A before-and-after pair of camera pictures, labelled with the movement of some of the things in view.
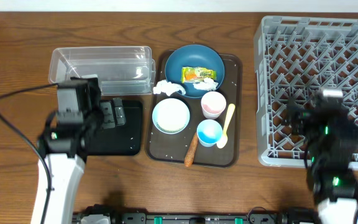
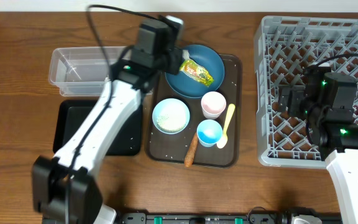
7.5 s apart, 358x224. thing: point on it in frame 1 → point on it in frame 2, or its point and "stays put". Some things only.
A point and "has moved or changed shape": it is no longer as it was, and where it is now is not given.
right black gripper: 301,117 → 296,95
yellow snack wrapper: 196,74 has moved or changed shape
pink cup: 212,104 stays put
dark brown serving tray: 197,132 stays put
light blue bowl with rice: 171,116 stays put
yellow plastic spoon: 222,142 stays put
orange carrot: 188,160 stays put
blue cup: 209,131 stays put
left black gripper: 107,108 → 177,58
